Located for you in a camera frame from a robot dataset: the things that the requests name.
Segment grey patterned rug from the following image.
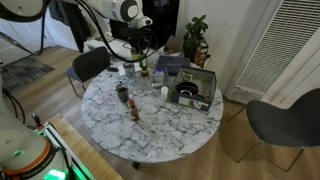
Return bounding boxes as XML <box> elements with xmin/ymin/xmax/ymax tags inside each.
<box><xmin>0</xmin><ymin>56</ymin><xmax>56</xmax><ymax>94</ymax></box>

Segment dark blue notebook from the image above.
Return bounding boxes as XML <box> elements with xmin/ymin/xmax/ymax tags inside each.
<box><xmin>156</xmin><ymin>54</ymin><xmax>191</xmax><ymax>76</ymax></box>

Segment white wall heater grille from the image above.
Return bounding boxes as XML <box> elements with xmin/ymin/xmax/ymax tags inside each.
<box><xmin>228</xmin><ymin>0</ymin><xmax>320</xmax><ymax>105</ymax></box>

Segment transparent container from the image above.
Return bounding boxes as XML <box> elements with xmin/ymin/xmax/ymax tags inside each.
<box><xmin>134</xmin><ymin>68</ymin><xmax>158</xmax><ymax>90</ymax></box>

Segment green potted plant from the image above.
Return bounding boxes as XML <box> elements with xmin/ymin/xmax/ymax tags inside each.
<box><xmin>182</xmin><ymin>14</ymin><xmax>210</xmax><ymax>63</ymax></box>

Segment open grey cardboard box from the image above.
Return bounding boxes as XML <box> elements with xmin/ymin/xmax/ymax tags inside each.
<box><xmin>169</xmin><ymin>66</ymin><xmax>218</xmax><ymax>112</ymax></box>

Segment dark cup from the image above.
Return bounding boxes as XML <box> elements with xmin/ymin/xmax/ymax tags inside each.
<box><xmin>114</xmin><ymin>81</ymin><xmax>130</xmax><ymax>104</ymax></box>

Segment white low cabinet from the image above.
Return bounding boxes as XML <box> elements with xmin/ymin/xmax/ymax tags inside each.
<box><xmin>83</xmin><ymin>34</ymin><xmax>134</xmax><ymax>60</ymax></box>

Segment black bowl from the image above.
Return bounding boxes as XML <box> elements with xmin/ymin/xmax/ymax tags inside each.
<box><xmin>174</xmin><ymin>81</ymin><xmax>200</xmax><ymax>98</ymax></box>

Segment small white cup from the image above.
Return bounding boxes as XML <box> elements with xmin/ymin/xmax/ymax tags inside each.
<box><xmin>160</xmin><ymin>85</ymin><xmax>169</xmax><ymax>101</ymax></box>

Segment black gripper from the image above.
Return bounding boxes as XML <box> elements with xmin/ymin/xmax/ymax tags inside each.
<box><xmin>115</xmin><ymin>26</ymin><xmax>158</xmax><ymax>60</ymax></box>

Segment thin black base cable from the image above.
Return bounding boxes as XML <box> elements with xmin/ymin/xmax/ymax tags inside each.
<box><xmin>2</xmin><ymin>89</ymin><xmax>27</xmax><ymax>125</ymax></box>

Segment transparent bottle with red lid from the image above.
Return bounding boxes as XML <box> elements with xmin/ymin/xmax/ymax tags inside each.
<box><xmin>128</xmin><ymin>98</ymin><xmax>141</xmax><ymax>123</ymax></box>

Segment wooden platform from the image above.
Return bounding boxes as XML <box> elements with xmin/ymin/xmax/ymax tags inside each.
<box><xmin>48</xmin><ymin>112</ymin><xmax>124</xmax><ymax>180</ymax></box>

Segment black rod with red tip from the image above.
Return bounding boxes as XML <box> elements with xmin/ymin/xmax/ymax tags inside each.
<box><xmin>31</xmin><ymin>112</ymin><xmax>45</xmax><ymax>130</ymax></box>

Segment brown cardboard box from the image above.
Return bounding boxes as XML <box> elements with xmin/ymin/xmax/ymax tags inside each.
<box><xmin>164</xmin><ymin>34</ymin><xmax>184</xmax><ymax>54</ymax></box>

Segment clear container with blue lid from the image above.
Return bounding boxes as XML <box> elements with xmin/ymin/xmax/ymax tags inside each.
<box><xmin>154</xmin><ymin>67</ymin><xmax>166</xmax><ymax>84</ymax></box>

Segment dark hanging clothes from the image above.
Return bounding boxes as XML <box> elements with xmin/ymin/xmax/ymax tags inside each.
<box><xmin>46</xmin><ymin>0</ymin><xmax>93</xmax><ymax>54</ymax></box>

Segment small white card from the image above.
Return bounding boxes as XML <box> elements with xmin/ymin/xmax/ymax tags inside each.
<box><xmin>117</xmin><ymin>64</ymin><xmax>127</xmax><ymax>77</ymax></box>

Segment dark chair with thin legs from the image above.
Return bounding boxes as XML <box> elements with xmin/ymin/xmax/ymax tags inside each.
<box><xmin>64</xmin><ymin>45</ymin><xmax>112</xmax><ymax>98</ymax></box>
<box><xmin>229</xmin><ymin>87</ymin><xmax>320</xmax><ymax>173</ymax></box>

